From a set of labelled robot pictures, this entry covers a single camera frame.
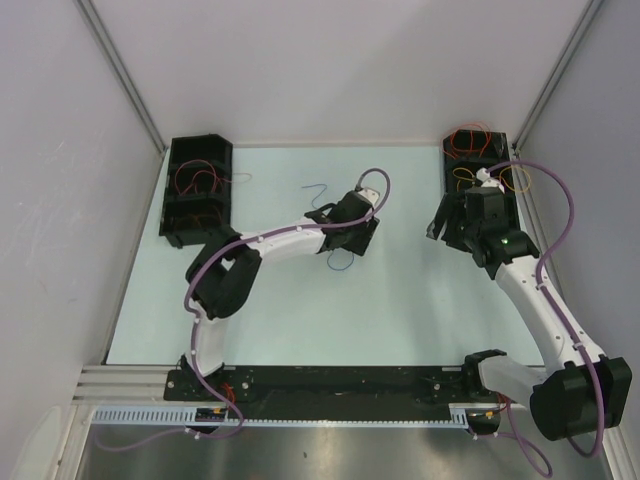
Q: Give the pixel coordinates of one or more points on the grey slotted cable duct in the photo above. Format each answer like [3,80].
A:
[192,416]

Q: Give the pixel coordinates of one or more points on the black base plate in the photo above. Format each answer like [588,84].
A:
[360,409]

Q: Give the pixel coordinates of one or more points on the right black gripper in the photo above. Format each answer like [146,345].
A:
[451,207]

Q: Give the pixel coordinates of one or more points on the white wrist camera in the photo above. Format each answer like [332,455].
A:
[370,195]
[485,179]

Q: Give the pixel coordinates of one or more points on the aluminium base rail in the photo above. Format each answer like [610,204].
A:
[115,385]

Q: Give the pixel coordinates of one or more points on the left black compartment bin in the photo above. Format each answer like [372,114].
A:
[197,192]

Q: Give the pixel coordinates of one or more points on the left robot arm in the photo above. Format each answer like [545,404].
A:
[221,277]

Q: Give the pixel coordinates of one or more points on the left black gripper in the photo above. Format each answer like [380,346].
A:
[359,244]

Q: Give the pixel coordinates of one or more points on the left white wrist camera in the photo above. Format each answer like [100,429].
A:
[370,195]

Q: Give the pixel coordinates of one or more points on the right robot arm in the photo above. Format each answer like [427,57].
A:
[581,390]

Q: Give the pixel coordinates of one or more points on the right black compartment bin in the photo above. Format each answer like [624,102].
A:
[468,149]

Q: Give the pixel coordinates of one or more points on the black compartment bin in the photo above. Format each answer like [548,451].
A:
[197,192]
[468,149]

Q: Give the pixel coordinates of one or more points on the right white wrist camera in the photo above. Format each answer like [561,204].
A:
[485,179]

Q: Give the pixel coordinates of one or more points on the right aluminium frame post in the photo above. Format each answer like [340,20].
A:
[571,47]

